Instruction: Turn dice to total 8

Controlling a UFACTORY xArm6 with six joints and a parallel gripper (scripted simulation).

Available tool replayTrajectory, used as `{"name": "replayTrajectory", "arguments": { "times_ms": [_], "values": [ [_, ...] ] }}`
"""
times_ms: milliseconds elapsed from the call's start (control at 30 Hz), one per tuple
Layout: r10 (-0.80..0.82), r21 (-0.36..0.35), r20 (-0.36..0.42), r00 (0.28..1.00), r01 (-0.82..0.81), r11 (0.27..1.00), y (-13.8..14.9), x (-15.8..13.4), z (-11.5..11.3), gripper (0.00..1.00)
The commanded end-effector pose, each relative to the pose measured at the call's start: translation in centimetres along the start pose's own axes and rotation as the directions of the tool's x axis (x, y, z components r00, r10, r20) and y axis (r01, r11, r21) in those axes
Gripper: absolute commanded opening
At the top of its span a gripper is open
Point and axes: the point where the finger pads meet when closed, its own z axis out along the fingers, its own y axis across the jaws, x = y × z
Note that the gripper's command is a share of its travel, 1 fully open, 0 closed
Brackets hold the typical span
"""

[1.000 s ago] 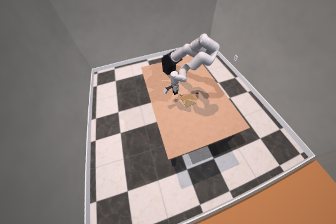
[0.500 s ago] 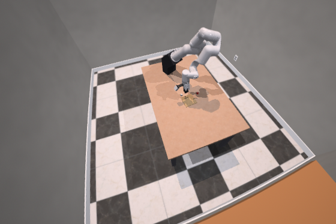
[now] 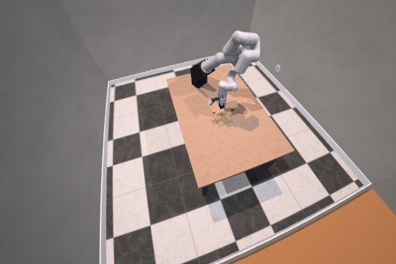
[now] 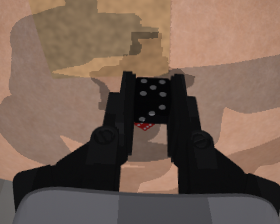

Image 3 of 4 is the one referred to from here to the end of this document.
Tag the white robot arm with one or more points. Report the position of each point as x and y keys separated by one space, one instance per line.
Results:
x=230 y=49

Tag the tan flat mat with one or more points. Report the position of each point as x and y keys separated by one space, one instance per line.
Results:
x=222 y=118

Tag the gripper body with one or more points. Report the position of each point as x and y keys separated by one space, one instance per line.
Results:
x=222 y=100

